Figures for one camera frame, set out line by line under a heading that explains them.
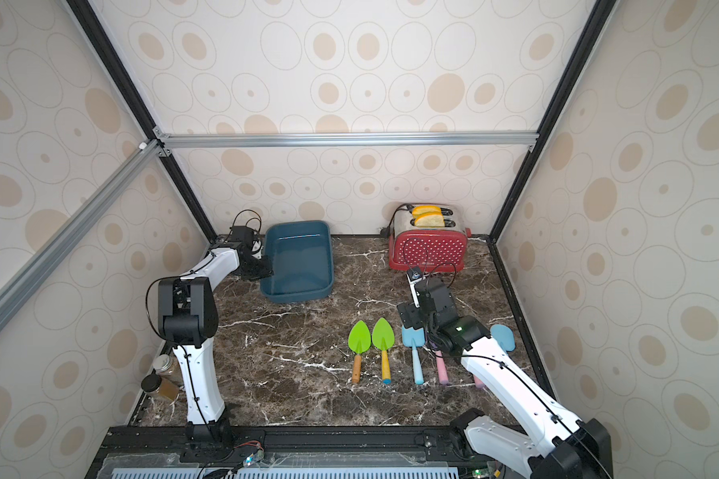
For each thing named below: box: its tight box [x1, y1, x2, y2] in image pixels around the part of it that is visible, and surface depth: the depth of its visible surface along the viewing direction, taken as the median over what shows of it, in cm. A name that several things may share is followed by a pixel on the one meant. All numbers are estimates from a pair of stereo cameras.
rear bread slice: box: [411, 204, 443, 218], surface depth 102 cm
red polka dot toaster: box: [388, 203, 473, 273], surface depth 102 cm
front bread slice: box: [415, 213, 446, 228], surface depth 100 cm
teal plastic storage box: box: [259, 219, 334, 304], surface depth 116 cm
